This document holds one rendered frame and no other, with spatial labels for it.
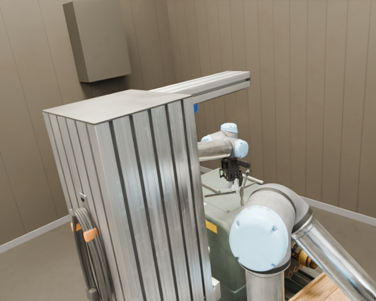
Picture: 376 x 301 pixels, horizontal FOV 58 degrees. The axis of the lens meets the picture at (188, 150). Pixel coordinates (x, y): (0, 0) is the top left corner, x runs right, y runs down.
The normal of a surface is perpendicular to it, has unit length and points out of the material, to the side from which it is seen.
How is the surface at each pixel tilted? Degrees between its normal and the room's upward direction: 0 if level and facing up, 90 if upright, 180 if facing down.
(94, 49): 90
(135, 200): 90
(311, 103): 90
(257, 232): 83
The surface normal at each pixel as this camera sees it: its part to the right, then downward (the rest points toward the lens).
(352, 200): -0.72, 0.31
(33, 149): 0.68, 0.18
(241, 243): -0.43, 0.22
